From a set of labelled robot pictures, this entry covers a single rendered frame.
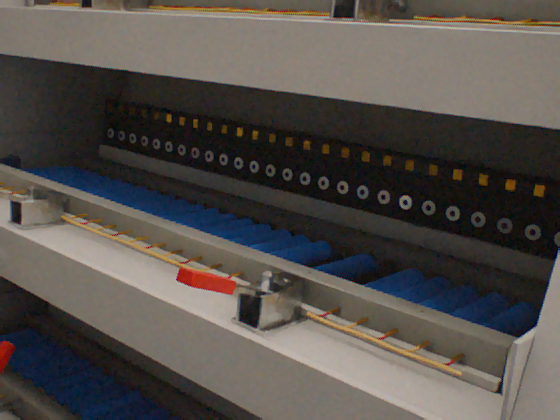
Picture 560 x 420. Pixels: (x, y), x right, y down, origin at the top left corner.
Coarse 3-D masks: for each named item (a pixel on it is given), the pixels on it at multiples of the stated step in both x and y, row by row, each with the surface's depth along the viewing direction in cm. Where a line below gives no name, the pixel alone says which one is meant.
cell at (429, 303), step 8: (456, 288) 44; (464, 288) 45; (472, 288) 45; (440, 296) 42; (448, 296) 43; (456, 296) 43; (464, 296) 44; (472, 296) 44; (424, 304) 41; (432, 304) 41; (440, 304) 41; (448, 304) 42; (456, 304) 43; (464, 304) 43; (448, 312) 42
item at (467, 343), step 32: (64, 192) 60; (96, 224) 57; (128, 224) 54; (160, 224) 52; (160, 256) 49; (192, 256) 49; (224, 256) 47; (256, 256) 46; (320, 288) 42; (352, 288) 41; (320, 320) 40; (352, 320) 41; (384, 320) 39; (416, 320) 38; (448, 320) 37; (448, 352) 37; (480, 352) 35
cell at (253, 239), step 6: (258, 234) 53; (264, 234) 53; (270, 234) 54; (276, 234) 54; (282, 234) 55; (288, 234) 55; (234, 240) 51; (240, 240) 51; (246, 240) 52; (252, 240) 52; (258, 240) 52; (264, 240) 53; (270, 240) 53
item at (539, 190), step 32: (128, 128) 75; (160, 128) 72; (192, 128) 68; (224, 128) 65; (256, 128) 63; (192, 160) 69; (256, 160) 63; (288, 160) 61; (320, 160) 58; (352, 160) 56; (384, 160) 54; (416, 160) 52; (448, 160) 51; (320, 192) 59; (352, 192) 57; (416, 192) 53; (448, 192) 51; (480, 192) 49; (512, 192) 48; (544, 192) 46; (448, 224) 51; (512, 224) 48; (544, 224) 47
